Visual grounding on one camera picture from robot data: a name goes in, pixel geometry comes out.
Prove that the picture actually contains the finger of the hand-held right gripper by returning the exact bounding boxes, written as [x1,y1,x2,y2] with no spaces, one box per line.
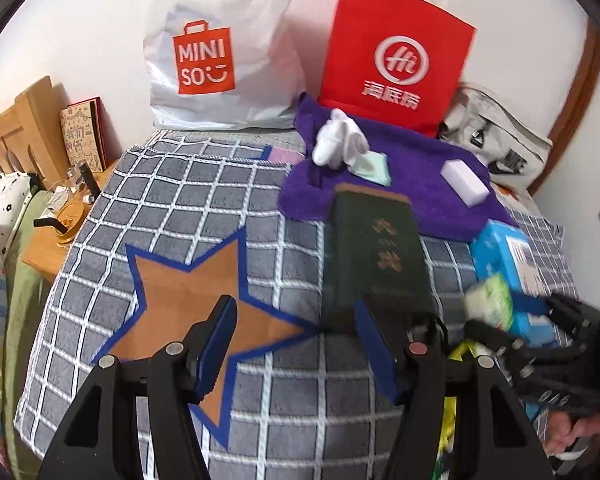
[462,320,581,376]
[522,292,593,333]

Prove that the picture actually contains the clear bottle black cap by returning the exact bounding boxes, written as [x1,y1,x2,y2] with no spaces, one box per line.
[67,161,101,206]

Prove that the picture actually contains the purple towel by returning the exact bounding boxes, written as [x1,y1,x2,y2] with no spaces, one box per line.
[279,92,513,243]

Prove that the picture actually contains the wooden headboard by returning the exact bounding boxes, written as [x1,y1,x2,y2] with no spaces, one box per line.
[0,76,71,181]

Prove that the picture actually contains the white sponge block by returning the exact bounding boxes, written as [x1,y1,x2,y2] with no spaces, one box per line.
[440,159,491,207]

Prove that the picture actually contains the green bedsheet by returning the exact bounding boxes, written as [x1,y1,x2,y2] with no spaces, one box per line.
[2,192,56,411]

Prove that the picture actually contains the cartoon cover book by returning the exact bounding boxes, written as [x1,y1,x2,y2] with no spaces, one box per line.
[60,100,108,173]

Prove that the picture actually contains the wooden door frame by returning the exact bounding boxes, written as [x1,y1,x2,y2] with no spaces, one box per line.
[545,15,600,196]

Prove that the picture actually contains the person's right hand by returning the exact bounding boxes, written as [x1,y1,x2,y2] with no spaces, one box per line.
[542,407,600,461]

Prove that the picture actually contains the pale teal cloth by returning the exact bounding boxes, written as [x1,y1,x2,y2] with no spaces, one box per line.
[349,152,393,187]

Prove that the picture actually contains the white plastic shopping bag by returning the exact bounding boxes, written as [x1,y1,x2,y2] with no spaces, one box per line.
[142,0,308,131]

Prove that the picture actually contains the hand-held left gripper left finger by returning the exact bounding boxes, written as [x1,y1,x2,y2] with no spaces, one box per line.
[40,295,241,480]

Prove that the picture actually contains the green tissue packet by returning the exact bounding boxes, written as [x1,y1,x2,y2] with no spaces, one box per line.
[462,275,516,331]

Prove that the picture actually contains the white canvas backpack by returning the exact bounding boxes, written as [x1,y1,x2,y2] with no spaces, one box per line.
[440,82,553,191]

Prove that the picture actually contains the glass teapot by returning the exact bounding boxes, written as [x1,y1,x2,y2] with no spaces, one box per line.
[34,180,98,248]

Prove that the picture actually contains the red paper bag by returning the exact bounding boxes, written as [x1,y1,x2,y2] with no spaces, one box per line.
[317,0,478,138]

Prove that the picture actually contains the wooden nightstand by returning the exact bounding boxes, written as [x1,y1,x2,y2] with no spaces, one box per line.
[21,160,118,281]

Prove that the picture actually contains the dark green book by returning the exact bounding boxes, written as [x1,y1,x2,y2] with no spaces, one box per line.
[325,183,438,333]

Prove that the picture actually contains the white socks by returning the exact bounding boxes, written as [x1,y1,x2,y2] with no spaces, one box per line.
[312,108,370,169]

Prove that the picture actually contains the yellow pouch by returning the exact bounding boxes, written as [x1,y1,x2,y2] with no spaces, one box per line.
[432,340,481,480]

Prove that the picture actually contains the blue tissue pack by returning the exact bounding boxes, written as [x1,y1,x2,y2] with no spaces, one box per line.
[470,220,563,346]

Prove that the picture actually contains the red book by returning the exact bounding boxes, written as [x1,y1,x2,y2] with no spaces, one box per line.
[67,96,107,161]

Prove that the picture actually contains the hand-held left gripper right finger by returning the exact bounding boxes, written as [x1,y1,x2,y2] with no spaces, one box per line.
[352,300,556,480]

